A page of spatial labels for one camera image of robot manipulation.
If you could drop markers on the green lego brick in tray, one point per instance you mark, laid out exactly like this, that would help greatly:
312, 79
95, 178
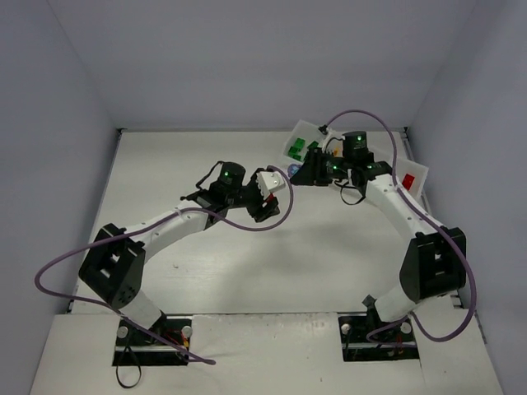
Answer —
299, 143

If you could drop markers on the clear plastic divided tray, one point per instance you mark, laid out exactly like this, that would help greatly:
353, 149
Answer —
310, 133

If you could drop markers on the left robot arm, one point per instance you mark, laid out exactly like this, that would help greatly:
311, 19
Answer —
113, 269

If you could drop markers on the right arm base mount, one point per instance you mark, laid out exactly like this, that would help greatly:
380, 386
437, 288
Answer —
363, 339

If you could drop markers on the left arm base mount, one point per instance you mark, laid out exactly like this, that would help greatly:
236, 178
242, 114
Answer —
133, 347

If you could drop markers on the purple paw print lego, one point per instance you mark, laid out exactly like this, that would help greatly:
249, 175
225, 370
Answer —
292, 169

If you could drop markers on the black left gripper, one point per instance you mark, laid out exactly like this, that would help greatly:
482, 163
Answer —
258, 202

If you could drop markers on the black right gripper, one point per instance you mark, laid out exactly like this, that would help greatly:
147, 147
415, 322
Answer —
310, 168

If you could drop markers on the red half-round lego brick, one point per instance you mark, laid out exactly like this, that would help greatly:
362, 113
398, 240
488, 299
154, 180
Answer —
408, 181

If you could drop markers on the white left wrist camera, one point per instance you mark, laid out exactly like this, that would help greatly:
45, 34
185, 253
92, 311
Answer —
269, 182

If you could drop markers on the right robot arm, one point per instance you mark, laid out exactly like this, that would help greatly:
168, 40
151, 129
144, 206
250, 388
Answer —
431, 266

